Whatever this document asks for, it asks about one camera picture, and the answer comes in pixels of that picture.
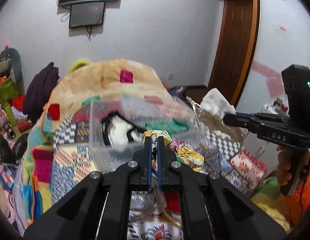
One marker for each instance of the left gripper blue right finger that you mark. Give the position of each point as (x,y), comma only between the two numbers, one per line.
(160,154)

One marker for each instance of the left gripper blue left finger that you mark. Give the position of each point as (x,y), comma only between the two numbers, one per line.
(148,161)

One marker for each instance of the green knitted cloth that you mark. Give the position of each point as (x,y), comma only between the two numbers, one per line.
(172,127)

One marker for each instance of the yellow floral cloth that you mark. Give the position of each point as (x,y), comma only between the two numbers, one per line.
(184,152)

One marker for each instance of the black white cap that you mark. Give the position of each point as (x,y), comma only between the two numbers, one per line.
(118,132)

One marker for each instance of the clear plastic storage bin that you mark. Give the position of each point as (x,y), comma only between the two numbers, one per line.
(139,111)

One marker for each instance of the white cloth bag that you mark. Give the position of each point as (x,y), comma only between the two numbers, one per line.
(211,111)

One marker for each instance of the orange sleeve forearm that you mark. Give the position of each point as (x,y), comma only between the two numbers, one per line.
(299,201)

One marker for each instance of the right hand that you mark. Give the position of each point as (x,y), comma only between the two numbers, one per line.
(284,165)

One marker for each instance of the dark bag on floor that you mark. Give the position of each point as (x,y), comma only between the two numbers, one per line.
(177,91)

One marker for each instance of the patterned bed sheet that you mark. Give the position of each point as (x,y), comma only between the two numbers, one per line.
(210,207)

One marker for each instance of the beige patchwork blanket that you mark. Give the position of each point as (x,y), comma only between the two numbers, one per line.
(111,79)

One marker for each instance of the white wardrobe sliding door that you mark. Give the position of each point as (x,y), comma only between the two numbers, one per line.
(283,40)

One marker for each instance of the wooden door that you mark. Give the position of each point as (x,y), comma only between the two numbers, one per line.
(236,47)

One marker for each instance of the dark purple jacket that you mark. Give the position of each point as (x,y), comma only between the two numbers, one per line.
(39,90)

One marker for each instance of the green gift bag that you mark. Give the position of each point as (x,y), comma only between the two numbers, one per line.
(9,91)

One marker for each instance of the grey green plush toy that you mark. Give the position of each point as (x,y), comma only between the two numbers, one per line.
(10,65)

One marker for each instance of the small wall monitor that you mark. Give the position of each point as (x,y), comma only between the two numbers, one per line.
(87,14)

